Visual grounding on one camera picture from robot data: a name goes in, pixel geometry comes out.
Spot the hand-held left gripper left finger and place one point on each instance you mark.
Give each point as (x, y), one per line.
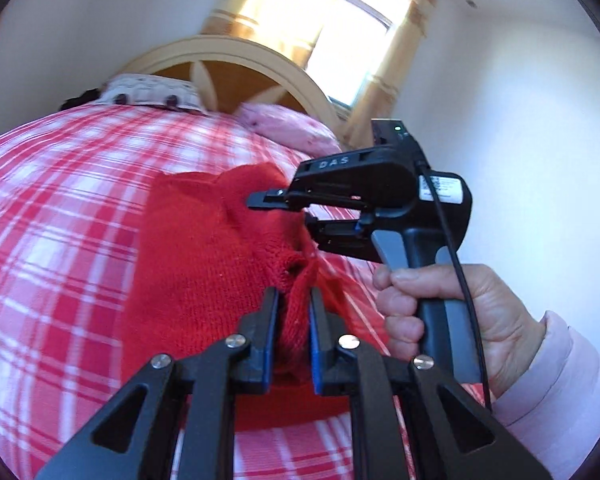
(267, 360)

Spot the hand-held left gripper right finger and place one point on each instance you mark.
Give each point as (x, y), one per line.
(316, 355)

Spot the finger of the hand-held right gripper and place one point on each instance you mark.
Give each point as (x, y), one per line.
(267, 199)
(340, 235)

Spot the red knitted sweater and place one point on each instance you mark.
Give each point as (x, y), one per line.
(195, 270)

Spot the person's right forearm pink sleeve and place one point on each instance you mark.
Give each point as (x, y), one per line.
(555, 400)

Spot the person's right hand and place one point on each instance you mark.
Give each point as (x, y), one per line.
(500, 320)

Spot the pink pillow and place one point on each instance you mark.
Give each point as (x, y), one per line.
(290, 125)

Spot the tan striped curtain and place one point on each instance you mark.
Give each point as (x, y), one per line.
(405, 50)

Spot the wooden arched headboard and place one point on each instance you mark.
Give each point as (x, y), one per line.
(240, 55)

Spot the white patterned pillow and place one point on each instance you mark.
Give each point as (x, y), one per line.
(150, 91)

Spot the bright bedside window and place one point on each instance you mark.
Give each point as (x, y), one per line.
(350, 35)

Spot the sunlit tan curtain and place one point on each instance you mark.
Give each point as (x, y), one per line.
(260, 0)

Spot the dark cloth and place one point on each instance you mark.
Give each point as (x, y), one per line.
(80, 100)

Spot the red white plaid blanket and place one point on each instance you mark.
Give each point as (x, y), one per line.
(55, 210)

